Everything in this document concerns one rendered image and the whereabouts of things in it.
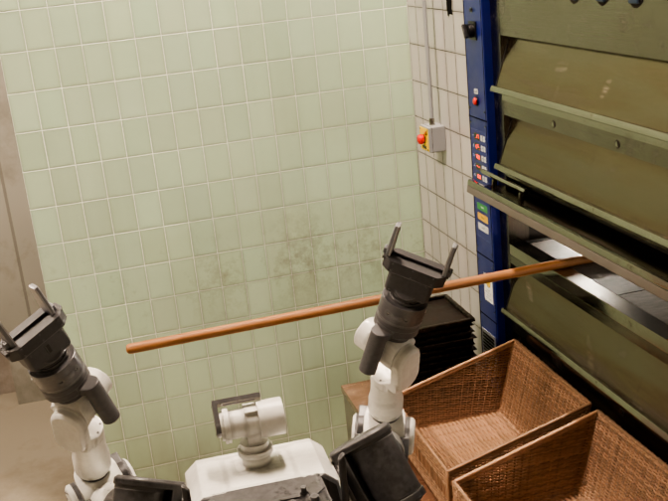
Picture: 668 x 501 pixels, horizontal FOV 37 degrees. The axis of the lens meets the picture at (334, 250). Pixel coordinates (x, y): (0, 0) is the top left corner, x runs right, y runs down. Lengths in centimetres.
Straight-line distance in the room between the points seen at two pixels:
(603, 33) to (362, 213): 178
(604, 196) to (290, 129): 165
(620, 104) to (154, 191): 203
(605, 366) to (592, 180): 54
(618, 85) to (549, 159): 48
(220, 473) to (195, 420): 258
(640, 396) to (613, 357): 17
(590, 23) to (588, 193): 47
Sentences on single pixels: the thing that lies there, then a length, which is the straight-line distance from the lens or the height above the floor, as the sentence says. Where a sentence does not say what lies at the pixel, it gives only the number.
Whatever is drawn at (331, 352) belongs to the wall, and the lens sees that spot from 437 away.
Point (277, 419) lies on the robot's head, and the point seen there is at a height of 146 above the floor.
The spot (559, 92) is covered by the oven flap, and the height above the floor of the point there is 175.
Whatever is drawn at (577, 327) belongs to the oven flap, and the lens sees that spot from 314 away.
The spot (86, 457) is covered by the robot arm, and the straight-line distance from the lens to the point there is 197.
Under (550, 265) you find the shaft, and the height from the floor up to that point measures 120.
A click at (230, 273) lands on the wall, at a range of 415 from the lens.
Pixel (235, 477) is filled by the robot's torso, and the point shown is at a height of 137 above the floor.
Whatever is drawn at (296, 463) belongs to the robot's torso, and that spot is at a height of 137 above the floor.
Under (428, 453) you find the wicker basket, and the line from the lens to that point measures 312.
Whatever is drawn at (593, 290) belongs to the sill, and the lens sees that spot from 302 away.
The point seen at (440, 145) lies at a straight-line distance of 389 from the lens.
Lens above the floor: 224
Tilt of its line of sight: 17 degrees down
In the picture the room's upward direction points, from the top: 6 degrees counter-clockwise
